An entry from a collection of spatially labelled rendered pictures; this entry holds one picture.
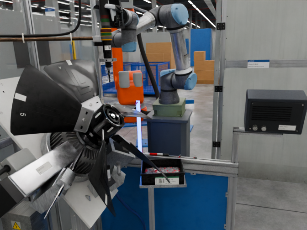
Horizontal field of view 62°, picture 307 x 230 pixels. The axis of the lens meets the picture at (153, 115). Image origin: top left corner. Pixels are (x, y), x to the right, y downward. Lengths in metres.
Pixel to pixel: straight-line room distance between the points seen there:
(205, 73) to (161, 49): 2.21
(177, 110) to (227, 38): 1.22
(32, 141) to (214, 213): 1.07
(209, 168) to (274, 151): 1.63
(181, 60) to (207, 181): 0.74
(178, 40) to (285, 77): 1.50
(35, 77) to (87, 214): 0.54
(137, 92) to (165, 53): 4.27
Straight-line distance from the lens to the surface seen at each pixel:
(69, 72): 1.17
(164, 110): 1.79
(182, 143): 1.79
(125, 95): 4.97
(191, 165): 1.48
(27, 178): 0.85
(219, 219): 1.66
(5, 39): 1.08
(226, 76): 2.79
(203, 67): 10.28
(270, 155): 3.05
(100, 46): 1.06
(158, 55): 9.13
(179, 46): 1.61
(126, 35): 1.30
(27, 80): 0.88
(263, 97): 1.32
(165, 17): 1.58
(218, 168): 1.47
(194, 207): 1.64
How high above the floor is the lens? 1.48
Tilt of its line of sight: 15 degrees down
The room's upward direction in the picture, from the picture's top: 2 degrees counter-clockwise
